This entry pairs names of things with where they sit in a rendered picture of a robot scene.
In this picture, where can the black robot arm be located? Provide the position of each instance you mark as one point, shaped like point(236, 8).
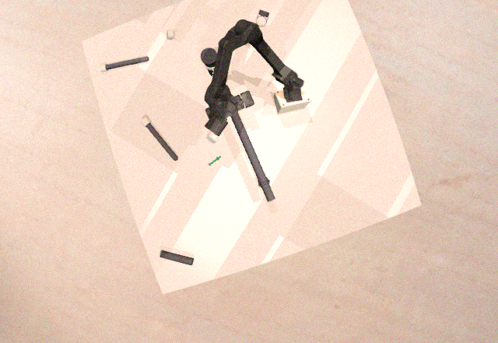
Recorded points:
point(221, 102)

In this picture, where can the black cylindrical post with cap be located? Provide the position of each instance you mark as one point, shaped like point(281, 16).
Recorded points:
point(208, 57)

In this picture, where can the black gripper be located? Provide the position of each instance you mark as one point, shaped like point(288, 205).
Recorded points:
point(245, 99)

